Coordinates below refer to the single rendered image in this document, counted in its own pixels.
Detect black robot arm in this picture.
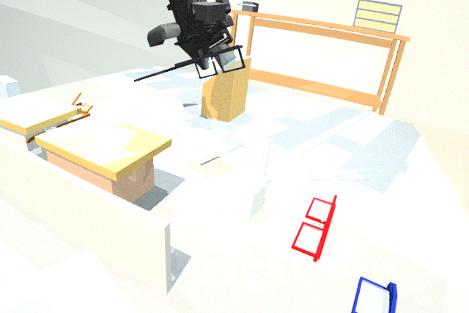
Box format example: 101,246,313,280
185,0,234,54

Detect black glasses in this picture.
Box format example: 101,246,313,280
133,45,245,82

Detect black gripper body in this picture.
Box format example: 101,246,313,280
147,0,234,48

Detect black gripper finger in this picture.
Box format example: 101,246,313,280
174,34,207,70
200,30,217,55

